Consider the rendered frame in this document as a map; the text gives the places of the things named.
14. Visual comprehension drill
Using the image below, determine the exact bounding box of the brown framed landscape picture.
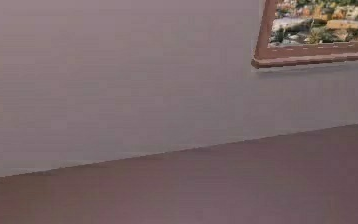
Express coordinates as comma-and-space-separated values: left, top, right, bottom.
251, 0, 358, 70

